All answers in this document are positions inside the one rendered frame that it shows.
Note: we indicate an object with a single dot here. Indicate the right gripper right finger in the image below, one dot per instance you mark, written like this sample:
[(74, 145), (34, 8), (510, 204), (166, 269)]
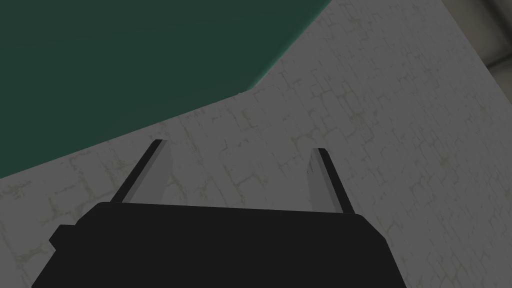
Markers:
[(324, 184)]

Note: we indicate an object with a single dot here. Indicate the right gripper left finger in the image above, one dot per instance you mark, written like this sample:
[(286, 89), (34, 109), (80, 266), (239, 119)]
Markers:
[(148, 176)]

